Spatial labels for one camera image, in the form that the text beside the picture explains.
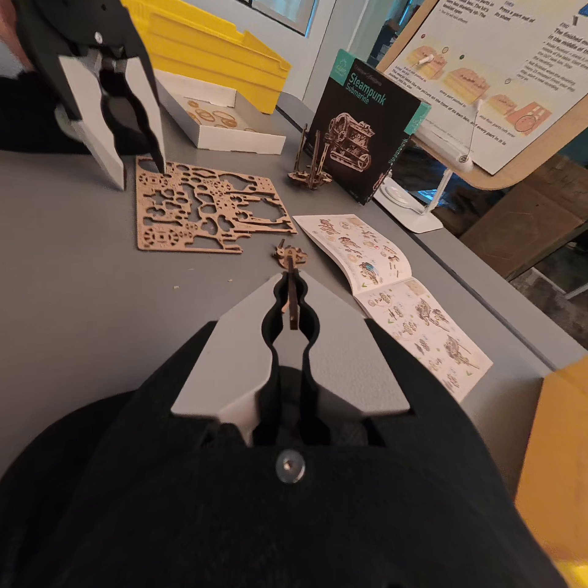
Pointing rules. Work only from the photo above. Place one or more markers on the pile of wooden rings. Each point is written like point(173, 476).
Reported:
point(216, 115)

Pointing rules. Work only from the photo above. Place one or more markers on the person's left hand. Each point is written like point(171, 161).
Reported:
point(36, 119)

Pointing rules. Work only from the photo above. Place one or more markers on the wooden-edged instruction board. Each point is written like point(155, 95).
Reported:
point(505, 78)

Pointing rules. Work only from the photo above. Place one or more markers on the laser-cut wooden parts sheet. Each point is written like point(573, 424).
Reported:
point(193, 206)

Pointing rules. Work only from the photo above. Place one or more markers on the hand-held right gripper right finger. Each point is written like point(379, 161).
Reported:
point(353, 363)

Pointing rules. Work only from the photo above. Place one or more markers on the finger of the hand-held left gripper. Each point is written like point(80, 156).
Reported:
point(142, 92)
point(89, 105)

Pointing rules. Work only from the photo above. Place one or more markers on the small wooden model part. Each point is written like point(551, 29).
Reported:
point(291, 252)
point(292, 298)

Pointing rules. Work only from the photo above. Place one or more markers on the white cardboard box tray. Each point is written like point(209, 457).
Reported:
point(220, 133)

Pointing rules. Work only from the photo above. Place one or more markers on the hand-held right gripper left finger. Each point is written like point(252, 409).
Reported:
point(229, 363)

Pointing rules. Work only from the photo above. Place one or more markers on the white board stand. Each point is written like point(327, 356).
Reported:
point(409, 206)

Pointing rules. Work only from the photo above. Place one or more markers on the open instruction booklet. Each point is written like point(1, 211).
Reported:
point(395, 298)

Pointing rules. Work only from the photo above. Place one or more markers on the black model kit box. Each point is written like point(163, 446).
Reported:
point(363, 128)

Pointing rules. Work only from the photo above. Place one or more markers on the yellow plastic bin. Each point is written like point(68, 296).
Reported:
point(556, 459)
point(206, 50)

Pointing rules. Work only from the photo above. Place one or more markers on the partly built wooden model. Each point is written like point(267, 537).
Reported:
point(310, 170)

